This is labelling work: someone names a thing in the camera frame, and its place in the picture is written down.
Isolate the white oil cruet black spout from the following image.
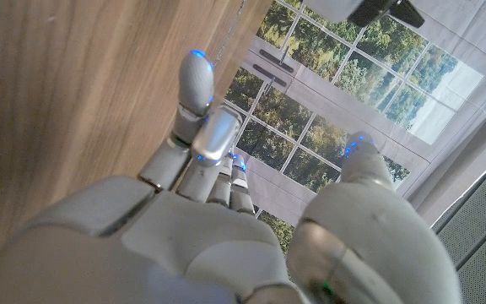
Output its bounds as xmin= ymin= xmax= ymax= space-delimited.
xmin=304 ymin=0 xmax=425 ymax=29

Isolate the printed window forest backdrop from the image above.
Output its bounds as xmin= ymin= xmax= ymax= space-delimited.
xmin=221 ymin=0 xmax=486 ymax=254

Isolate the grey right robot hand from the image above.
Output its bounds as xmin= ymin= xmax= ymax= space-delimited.
xmin=0 ymin=49 xmax=463 ymax=304

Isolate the dark panel with black frame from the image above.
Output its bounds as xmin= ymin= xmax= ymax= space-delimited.
xmin=430 ymin=143 xmax=486 ymax=304

